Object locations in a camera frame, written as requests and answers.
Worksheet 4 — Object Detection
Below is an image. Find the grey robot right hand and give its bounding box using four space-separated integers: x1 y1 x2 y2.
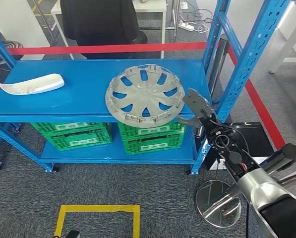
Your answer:
176 115 204 130

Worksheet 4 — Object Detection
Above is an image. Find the grey plastic wheel hubcap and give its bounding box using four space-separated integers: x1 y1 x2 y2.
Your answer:
105 64 186 129

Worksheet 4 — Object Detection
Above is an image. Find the white curved plastic part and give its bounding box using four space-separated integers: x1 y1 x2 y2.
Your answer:
0 73 65 96

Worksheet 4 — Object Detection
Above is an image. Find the black cardboard box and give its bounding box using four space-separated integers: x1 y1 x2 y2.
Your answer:
195 121 275 172

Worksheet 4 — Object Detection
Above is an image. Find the red barrier belt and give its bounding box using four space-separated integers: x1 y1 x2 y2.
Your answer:
0 42 208 57
226 46 286 150

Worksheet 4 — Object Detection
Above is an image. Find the white desk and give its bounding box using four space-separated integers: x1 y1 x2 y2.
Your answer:
50 0 168 60

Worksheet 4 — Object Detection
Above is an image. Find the chrome table leg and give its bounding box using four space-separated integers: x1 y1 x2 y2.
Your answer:
172 0 180 42

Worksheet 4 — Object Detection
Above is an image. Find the yellow floor tape square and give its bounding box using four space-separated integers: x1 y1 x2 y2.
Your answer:
54 205 140 238

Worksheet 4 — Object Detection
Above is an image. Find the white table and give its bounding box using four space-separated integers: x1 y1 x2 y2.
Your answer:
268 9 296 74

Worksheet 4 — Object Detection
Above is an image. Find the person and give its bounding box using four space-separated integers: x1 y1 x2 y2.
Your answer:
60 0 140 60

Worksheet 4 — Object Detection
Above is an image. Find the white cabinet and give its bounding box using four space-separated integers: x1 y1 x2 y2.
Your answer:
0 0 51 61

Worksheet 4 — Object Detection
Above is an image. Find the black round stool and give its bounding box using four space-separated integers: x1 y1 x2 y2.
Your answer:
0 40 24 69

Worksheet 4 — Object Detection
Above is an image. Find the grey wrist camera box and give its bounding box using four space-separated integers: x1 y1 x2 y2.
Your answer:
182 88 215 119

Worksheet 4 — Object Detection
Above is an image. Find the grey stanchion post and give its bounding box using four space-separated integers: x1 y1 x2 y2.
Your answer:
207 33 229 98

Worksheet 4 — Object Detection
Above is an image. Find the white floor cable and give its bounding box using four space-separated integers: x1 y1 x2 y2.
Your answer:
192 22 211 34

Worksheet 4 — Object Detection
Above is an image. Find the black floor cable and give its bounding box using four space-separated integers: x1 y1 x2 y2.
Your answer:
181 6 214 24

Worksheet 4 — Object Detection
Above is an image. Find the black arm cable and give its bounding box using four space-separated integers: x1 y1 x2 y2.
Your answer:
245 202 250 238

